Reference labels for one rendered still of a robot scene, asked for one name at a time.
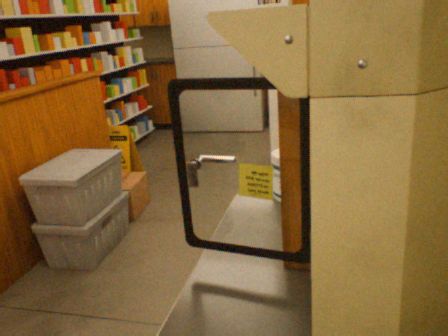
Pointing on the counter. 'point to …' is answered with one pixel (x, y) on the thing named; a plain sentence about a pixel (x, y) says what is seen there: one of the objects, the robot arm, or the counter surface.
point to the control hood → (271, 43)
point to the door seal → (184, 180)
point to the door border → (186, 169)
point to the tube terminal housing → (379, 167)
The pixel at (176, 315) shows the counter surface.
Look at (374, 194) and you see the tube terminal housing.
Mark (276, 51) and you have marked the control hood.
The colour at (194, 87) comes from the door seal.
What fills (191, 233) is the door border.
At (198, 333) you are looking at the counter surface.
